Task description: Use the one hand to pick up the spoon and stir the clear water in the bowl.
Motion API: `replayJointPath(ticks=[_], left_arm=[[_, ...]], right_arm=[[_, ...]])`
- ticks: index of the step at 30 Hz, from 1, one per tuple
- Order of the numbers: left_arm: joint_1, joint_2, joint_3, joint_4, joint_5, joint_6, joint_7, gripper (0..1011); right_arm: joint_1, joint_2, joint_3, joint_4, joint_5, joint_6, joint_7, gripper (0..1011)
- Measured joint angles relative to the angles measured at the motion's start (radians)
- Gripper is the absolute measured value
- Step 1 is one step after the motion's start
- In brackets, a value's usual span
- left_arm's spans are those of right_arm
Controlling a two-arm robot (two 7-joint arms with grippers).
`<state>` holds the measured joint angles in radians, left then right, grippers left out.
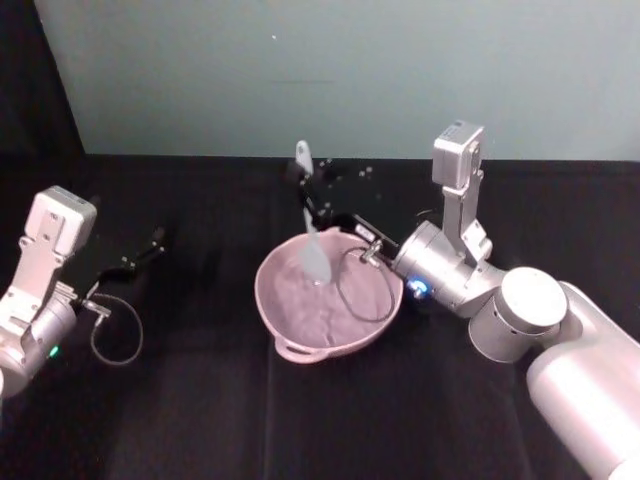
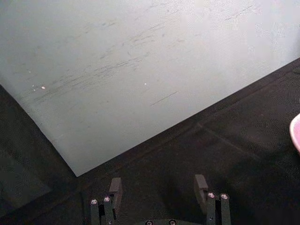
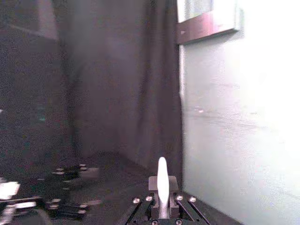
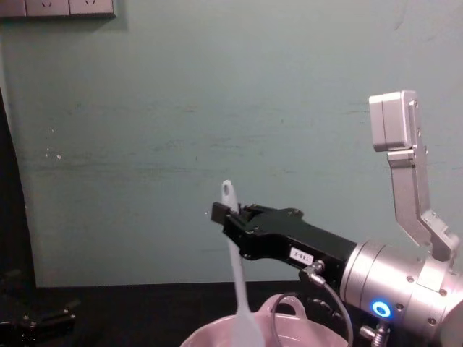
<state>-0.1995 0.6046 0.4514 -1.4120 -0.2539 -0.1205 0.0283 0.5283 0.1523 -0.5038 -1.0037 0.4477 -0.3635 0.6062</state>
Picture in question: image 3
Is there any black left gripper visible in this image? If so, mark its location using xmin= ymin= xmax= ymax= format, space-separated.
xmin=0 ymin=164 xmax=103 ymax=225

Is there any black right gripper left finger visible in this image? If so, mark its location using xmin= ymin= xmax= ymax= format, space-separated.
xmin=124 ymin=175 xmax=163 ymax=225

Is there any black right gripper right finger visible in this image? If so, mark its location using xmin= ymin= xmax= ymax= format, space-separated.
xmin=167 ymin=175 xmax=210 ymax=225

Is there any small white plastic piece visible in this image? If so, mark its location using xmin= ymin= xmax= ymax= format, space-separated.
xmin=157 ymin=156 xmax=170 ymax=208

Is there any dark framed board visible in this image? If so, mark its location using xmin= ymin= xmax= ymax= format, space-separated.
xmin=176 ymin=0 xmax=242 ymax=45

